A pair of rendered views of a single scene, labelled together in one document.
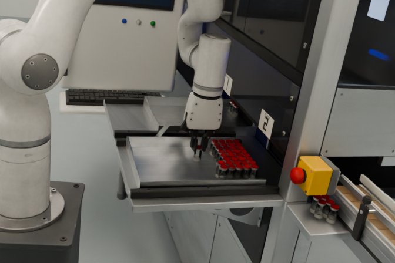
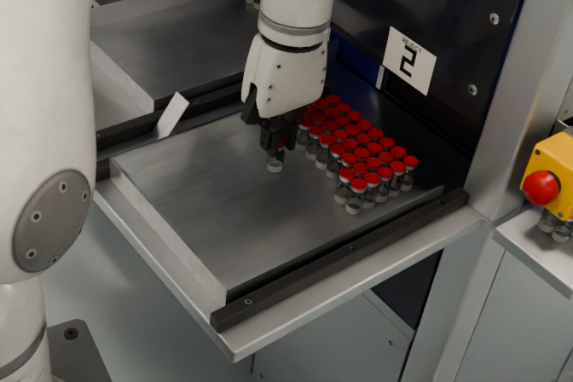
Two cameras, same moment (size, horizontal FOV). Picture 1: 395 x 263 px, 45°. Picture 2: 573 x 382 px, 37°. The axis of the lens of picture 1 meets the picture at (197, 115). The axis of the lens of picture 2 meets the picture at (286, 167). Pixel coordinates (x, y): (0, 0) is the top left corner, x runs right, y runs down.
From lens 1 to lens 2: 55 cm
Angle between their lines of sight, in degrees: 27
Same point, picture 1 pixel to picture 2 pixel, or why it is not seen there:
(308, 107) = (555, 44)
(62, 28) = (68, 70)
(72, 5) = not seen: outside the picture
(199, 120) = (286, 96)
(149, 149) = (164, 171)
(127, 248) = (49, 283)
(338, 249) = not seen: hidden behind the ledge
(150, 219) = not seen: hidden behind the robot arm
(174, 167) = (244, 204)
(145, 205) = (257, 340)
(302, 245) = (503, 274)
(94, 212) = not seen: outside the picture
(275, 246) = (465, 295)
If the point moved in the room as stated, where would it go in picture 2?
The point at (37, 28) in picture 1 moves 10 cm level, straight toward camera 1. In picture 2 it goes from (16, 105) to (102, 202)
